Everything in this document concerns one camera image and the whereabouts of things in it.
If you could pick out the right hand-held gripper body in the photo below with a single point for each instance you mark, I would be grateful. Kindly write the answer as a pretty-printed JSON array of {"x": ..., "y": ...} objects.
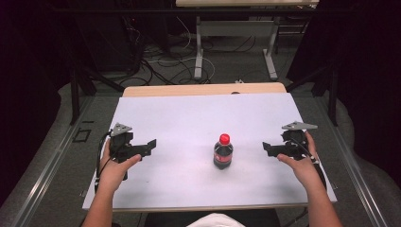
[{"x": 294, "y": 143}]

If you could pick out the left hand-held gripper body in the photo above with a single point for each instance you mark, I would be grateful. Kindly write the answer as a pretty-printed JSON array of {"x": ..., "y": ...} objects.
[{"x": 123, "y": 147}]

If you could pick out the red bottle cap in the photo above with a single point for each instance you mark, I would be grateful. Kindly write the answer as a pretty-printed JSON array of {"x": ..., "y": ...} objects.
[{"x": 224, "y": 138}]

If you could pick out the dark soda bottle red label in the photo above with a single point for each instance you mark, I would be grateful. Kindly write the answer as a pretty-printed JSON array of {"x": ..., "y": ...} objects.
[{"x": 223, "y": 156}]

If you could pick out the person's left hand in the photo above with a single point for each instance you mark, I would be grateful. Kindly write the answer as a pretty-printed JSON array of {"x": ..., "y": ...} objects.
[{"x": 115, "y": 171}]

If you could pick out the person's right hand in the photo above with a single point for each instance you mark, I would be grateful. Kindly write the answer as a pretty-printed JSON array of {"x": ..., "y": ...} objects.
[{"x": 304, "y": 170}]

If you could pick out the white board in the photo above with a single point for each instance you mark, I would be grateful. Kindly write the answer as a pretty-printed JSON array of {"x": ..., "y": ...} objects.
[{"x": 189, "y": 119}]

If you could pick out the black metal stand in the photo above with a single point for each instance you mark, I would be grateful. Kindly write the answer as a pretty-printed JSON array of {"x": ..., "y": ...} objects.
[
  {"x": 332, "y": 94},
  {"x": 75, "y": 94}
]

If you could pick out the person's dark trousers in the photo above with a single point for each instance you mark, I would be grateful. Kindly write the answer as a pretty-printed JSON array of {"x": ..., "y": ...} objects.
[{"x": 164, "y": 219}]

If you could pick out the wooden table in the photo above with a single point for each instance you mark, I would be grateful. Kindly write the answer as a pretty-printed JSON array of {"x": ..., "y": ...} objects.
[{"x": 205, "y": 89}]

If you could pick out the person's white shirt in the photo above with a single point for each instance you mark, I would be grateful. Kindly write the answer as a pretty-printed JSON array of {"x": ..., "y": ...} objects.
[{"x": 216, "y": 221}]

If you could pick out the dark curtain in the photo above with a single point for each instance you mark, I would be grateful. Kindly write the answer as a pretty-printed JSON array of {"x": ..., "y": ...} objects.
[
  {"x": 369, "y": 78},
  {"x": 28, "y": 78}
]

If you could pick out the black computer case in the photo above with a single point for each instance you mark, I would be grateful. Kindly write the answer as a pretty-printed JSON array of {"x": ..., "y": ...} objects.
[{"x": 104, "y": 44}]

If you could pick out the desk with white legs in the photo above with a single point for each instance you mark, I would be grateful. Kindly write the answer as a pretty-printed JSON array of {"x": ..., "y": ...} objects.
[{"x": 236, "y": 28}]

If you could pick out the black crossbar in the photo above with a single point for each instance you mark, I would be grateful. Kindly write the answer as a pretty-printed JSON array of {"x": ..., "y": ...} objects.
[{"x": 126, "y": 10}]

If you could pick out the aluminium floor rail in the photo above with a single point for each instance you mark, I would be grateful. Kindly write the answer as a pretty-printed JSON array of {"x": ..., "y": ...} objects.
[
  {"x": 50, "y": 170},
  {"x": 353, "y": 170}
]

